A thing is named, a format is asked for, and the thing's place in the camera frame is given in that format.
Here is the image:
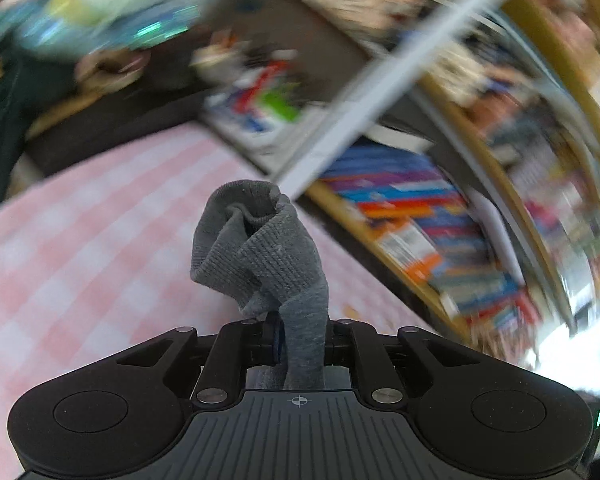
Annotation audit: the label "white shelf post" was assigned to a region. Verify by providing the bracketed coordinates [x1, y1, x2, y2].
[275, 0, 524, 202]

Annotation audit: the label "grey fleece pants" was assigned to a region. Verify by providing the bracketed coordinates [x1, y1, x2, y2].
[190, 180, 331, 392]

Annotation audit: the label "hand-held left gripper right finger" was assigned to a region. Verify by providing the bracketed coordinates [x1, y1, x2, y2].
[326, 318, 482, 406]

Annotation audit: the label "dark green cloth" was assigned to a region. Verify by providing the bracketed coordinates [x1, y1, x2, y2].
[0, 45, 77, 214]

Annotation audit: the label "pink wristwatch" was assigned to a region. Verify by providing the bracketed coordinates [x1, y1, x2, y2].
[75, 50, 149, 92]

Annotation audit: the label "pink checked bed sheet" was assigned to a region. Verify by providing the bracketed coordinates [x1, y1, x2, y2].
[0, 122, 433, 480]

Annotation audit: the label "wooden bookshelf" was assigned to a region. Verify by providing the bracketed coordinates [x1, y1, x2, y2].
[304, 0, 600, 363]

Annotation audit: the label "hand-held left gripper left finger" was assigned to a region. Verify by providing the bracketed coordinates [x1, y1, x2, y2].
[116, 312, 285, 408]

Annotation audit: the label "iridescent plastic bag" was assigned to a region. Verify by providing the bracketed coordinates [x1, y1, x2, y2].
[0, 0, 202, 62]

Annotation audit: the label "orange and white box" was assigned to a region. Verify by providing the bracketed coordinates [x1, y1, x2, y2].
[370, 217, 444, 284]

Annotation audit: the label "white tub with green lid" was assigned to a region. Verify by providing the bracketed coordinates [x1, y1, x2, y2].
[252, 87, 302, 134]

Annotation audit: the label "row of thin picture books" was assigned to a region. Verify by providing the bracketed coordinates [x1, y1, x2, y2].
[460, 20, 600, 311]

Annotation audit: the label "row of colourful books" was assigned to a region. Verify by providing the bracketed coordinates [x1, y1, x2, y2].
[320, 145, 547, 332]

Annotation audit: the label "red and white bottle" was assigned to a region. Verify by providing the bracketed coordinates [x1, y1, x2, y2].
[232, 60, 292, 117]

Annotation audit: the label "black side table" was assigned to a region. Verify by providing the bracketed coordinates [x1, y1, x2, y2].
[10, 0, 381, 177]

